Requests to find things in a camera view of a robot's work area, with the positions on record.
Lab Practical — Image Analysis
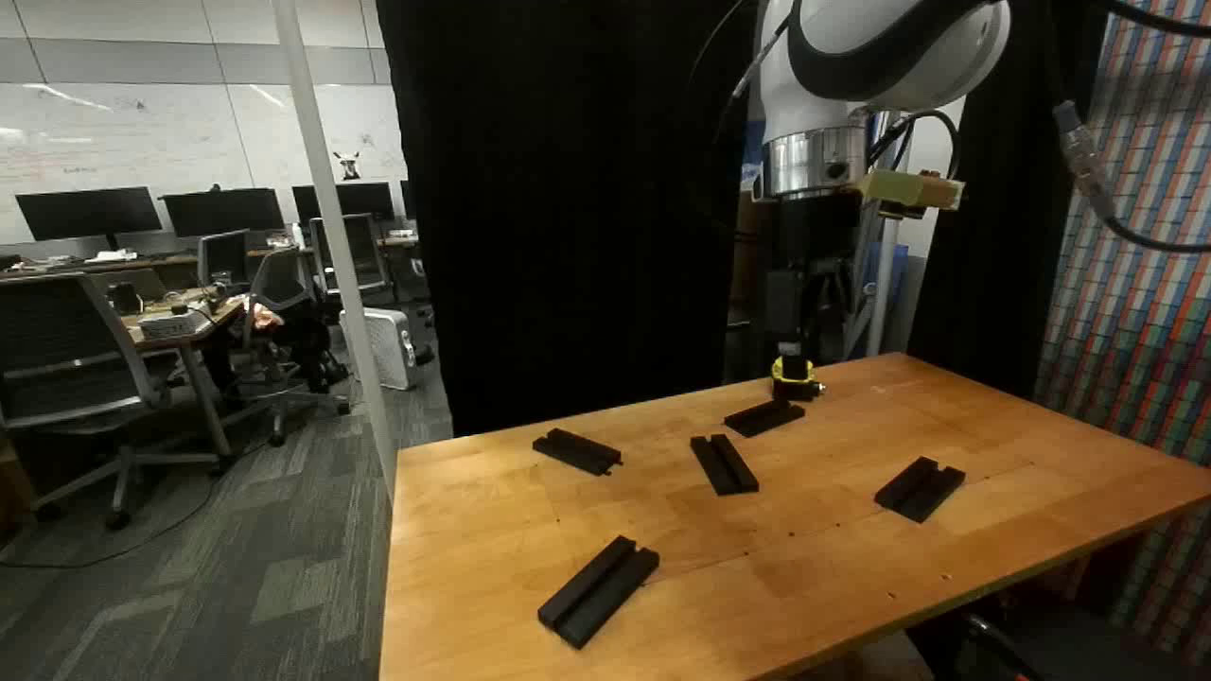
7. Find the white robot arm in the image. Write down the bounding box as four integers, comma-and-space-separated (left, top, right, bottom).
756, 0, 1014, 361

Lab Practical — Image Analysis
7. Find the white vertical pole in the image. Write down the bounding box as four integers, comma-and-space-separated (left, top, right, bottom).
274, 0, 395, 486

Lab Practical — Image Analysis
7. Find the black chair front corner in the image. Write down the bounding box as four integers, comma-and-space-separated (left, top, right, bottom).
907, 597, 1211, 681

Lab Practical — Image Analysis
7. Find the beige wrist camera box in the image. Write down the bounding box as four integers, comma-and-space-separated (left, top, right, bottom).
859, 169, 965, 211

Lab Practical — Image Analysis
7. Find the black monitor right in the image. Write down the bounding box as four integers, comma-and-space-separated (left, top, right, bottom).
290, 183, 395, 222

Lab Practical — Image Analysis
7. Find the wooden office desk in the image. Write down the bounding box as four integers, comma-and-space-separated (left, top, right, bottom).
121, 299, 237, 463

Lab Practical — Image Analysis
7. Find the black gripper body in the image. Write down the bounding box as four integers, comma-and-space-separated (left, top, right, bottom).
765, 195, 862, 361

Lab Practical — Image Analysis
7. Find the black monitor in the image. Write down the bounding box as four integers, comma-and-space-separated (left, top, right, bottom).
17, 185, 160, 243
168, 188, 285, 235
290, 183, 395, 222

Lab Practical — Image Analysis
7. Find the black monitor left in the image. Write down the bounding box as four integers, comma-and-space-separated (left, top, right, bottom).
17, 185, 160, 243

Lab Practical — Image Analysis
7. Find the black curtain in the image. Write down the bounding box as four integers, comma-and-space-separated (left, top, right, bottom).
376, 0, 752, 434

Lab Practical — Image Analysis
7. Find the long black pad front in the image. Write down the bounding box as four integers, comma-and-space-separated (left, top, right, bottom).
538, 536, 657, 649

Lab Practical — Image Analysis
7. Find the black monitor middle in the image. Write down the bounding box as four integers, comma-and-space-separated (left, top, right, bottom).
168, 188, 285, 235

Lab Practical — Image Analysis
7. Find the colourful patterned wall panel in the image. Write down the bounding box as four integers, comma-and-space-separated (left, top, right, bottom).
1035, 0, 1211, 674

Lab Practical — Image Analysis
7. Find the black office chair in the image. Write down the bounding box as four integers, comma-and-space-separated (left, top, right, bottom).
246, 248, 348, 446

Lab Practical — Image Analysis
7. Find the yellow emergency stop button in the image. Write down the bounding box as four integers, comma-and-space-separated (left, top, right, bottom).
771, 343, 823, 403

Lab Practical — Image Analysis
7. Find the white computer tower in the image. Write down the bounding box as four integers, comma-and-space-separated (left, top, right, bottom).
361, 308, 415, 389

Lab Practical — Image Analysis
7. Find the grey office chair left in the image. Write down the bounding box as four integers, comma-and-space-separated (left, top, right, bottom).
0, 274, 236, 531

